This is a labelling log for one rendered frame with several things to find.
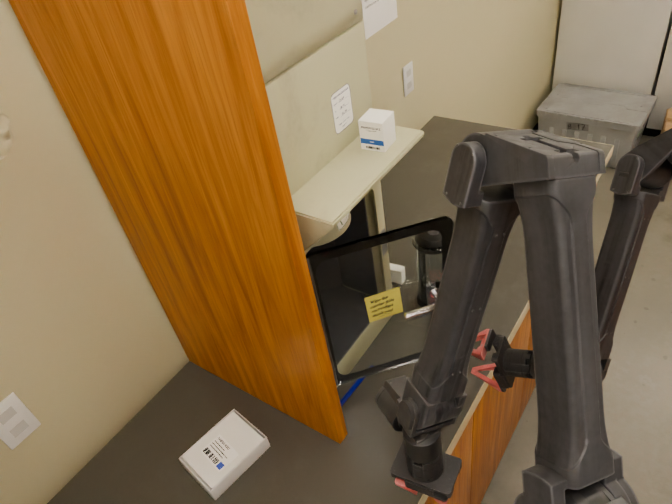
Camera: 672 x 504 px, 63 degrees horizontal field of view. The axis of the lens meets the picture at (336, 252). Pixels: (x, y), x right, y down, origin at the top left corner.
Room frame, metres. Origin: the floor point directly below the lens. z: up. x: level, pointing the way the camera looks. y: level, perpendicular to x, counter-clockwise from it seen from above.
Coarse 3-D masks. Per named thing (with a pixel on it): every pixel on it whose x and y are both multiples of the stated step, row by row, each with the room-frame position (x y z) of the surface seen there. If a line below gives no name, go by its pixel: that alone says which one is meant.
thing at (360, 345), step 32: (416, 224) 0.81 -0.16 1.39; (448, 224) 0.81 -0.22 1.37; (320, 256) 0.78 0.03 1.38; (352, 256) 0.79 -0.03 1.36; (384, 256) 0.80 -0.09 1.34; (416, 256) 0.80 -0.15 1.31; (320, 288) 0.78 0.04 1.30; (352, 288) 0.79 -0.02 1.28; (384, 288) 0.79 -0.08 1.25; (416, 288) 0.80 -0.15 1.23; (352, 320) 0.78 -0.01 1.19; (384, 320) 0.79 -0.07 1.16; (416, 320) 0.80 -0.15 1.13; (352, 352) 0.78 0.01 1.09; (384, 352) 0.79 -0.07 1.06; (416, 352) 0.80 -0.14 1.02
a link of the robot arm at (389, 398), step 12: (384, 384) 0.53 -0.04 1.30; (396, 384) 0.52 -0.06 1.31; (384, 396) 0.52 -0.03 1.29; (396, 396) 0.50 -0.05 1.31; (384, 408) 0.50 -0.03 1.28; (396, 408) 0.49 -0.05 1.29; (408, 408) 0.44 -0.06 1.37; (396, 420) 0.48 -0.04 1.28; (408, 420) 0.43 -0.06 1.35; (408, 432) 0.43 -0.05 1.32; (420, 432) 0.43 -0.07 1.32
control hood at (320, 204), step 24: (360, 144) 0.93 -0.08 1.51; (408, 144) 0.90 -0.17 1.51; (336, 168) 0.86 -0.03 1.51; (360, 168) 0.85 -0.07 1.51; (384, 168) 0.83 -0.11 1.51; (312, 192) 0.80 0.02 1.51; (336, 192) 0.79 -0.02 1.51; (360, 192) 0.77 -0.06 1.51; (312, 216) 0.73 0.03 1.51; (336, 216) 0.72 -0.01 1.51; (312, 240) 0.73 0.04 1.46
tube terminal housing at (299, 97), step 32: (352, 32) 0.99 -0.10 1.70; (320, 64) 0.91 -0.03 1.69; (352, 64) 0.98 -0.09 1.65; (288, 96) 0.84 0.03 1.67; (320, 96) 0.90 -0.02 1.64; (352, 96) 0.97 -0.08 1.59; (288, 128) 0.83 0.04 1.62; (320, 128) 0.89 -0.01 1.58; (352, 128) 0.96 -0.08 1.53; (288, 160) 0.82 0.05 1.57; (320, 160) 0.88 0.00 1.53; (384, 224) 1.02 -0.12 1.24
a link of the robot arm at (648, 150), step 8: (656, 136) 0.75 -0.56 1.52; (664, 136) 0.74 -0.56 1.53; (648, 144) 0.76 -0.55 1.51; (656, 144) 0.74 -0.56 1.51; (664, 144) 0.73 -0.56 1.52; (632, 152) 0.77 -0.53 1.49; (640, 152) 0.76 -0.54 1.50; (648, 152) 0.75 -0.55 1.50; (656, 152) 0.74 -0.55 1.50; (664, 152) 0.73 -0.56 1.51; (648, 160) 0.74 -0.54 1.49; (656, 160) 0.73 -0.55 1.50; (664, 160) 0.72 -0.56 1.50; (648, 168) 0.73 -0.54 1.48; (656, 168) 0.72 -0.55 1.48; (664, 168) 0.74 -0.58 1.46; (648, 176) 0.72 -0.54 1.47; (656, 176) 0.73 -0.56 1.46; (664, 176) 0.74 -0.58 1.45; (640, 184) 0.73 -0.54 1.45; (648, 184) 0.73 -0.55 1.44; (656, 184) 0.74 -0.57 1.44; (664, 184) 0.74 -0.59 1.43
